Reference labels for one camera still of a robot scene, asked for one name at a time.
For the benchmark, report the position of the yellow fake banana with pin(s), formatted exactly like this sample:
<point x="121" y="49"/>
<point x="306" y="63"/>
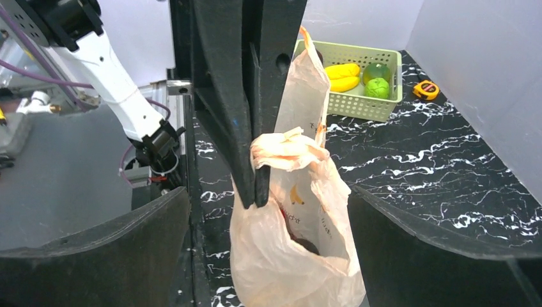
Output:
<point x="344" y="84"/>

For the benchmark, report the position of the green fake lime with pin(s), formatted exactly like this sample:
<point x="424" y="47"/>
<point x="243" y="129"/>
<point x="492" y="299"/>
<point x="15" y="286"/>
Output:
<point x="374" y="71"/>

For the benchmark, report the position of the green fake custard apple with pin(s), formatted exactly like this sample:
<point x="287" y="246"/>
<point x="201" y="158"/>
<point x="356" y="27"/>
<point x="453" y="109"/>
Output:
<point x="377" y="88"/>

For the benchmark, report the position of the pale green plastic basket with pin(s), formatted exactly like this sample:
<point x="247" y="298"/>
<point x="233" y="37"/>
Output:
<point x="360" y="84"/>

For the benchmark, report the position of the translucent peach plastic bag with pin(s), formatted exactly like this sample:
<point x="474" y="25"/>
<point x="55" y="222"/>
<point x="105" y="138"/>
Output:
<point x="297" y="250"/>

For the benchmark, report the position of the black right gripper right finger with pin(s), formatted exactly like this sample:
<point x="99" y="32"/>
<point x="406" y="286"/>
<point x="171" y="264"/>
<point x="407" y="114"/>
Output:
<point x="407" y="261"/>

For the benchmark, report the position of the yellow fake mango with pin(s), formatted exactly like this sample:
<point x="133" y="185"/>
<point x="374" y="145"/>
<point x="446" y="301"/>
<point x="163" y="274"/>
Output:
<point x="340" y="71"/>

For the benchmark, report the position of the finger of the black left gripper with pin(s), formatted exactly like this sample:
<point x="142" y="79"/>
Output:
<point x="273" y="31"/>
<point x="207" y="39"/>

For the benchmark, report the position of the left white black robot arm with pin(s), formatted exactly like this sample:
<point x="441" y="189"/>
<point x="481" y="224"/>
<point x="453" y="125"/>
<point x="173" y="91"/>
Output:
<point x="76" y="31"/>

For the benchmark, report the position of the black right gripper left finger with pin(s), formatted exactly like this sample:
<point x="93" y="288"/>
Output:
<point x="128" y="261"/>

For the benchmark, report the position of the orange tape measure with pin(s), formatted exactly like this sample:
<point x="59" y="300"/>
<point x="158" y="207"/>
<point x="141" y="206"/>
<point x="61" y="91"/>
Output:
<point x="426" y="90"/>

